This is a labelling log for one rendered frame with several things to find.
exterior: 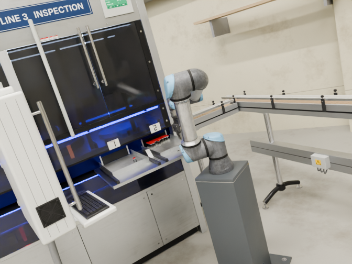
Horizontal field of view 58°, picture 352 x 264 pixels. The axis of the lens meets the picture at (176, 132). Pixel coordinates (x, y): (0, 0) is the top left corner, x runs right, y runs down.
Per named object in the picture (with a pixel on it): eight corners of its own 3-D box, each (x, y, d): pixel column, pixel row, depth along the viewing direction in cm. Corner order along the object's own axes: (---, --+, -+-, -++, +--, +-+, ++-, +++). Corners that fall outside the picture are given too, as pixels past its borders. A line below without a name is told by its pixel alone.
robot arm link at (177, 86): (210, 161, 183) (192, 72, 157) (186, 168, 182) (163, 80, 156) (204, 151, 193) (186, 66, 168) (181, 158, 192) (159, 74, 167)
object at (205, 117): (177, 139, 259) (172, 120, 255) (168, 136, 273) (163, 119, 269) (240, 111, 287) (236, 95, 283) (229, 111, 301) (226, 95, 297)
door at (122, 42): (110, 117, 223) (81, 33, 208) (162, 98, 241) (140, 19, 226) (110, 117, 223) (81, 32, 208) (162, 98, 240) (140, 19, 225)
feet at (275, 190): (260, 207, 284) (256, 194, 280) (298, 184, 304) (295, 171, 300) (266, 210, 277) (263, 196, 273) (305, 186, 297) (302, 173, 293)
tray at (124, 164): (100, 166, 230) (98, 162, 229) (132, 153, 241) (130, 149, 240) (113, 177, 200) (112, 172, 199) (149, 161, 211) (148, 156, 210)
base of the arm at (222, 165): (237, 163, 191) (234, 148, 189) (228, 175, 180) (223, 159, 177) (215, 163, 200) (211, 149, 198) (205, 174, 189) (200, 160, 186)
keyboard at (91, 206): (65, 202, 203) (64, 198, 202) (85, 192, 210) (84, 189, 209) (87, 220, 170) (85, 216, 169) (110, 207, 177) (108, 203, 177)
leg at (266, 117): (274, 190, 290) (257, 111, 271) (281, 186, 294) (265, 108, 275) (282, 193, 283) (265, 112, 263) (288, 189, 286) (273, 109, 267)
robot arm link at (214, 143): (230, 154, 182) (225, 132, 179) (208, 161, 181) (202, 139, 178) (223, 148, 194) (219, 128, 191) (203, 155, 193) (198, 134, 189)
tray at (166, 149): (142, 150, 242) (141, 145, 241) (171, 138, 253) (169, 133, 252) (161, 157, 212) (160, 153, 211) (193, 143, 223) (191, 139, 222)
